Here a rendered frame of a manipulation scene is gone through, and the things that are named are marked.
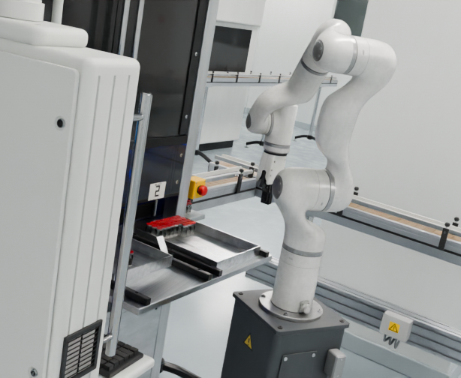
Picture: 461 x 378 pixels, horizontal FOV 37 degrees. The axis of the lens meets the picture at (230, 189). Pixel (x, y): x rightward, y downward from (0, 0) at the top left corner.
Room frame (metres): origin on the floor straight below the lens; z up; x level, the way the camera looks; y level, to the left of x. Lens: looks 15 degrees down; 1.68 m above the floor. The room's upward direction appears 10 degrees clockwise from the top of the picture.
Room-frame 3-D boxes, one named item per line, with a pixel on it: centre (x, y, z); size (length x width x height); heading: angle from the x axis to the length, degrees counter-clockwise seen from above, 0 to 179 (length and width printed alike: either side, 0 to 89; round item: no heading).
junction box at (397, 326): (2.70, -0.79, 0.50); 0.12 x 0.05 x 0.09; 59
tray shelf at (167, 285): (2.07, 0.20, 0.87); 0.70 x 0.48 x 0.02; 149
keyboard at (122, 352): (1.56, 0.35, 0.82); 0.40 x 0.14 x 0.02; 65
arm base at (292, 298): (1.88, -0.23, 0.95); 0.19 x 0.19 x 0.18
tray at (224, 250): (2.20, 0.08, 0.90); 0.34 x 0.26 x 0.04; 58
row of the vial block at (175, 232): (2.25, 0.17, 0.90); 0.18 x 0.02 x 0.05; 149
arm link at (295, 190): (1.86, -0.20, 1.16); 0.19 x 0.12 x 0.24; 112
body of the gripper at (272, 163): (2.15, -0.12, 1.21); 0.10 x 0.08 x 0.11; 148
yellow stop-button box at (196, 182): (2.53, 0.14, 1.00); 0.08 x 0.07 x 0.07; 59
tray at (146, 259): (1.96, 0.35, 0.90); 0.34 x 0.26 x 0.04; 59
